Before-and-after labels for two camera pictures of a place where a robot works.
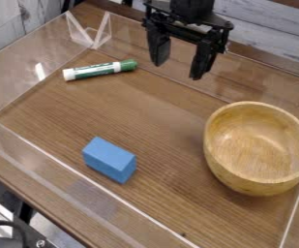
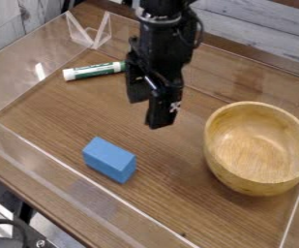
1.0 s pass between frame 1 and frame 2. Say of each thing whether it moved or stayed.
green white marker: stayed
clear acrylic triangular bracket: stayed
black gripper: moved
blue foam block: stayed
